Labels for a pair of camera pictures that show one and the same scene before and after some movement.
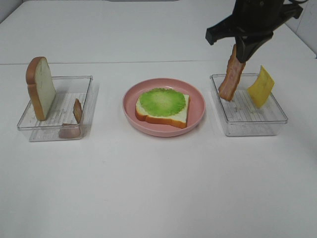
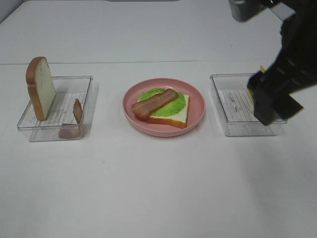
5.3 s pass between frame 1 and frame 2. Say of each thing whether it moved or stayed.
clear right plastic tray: stayed
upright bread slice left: stayed
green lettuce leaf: stayed
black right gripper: moved
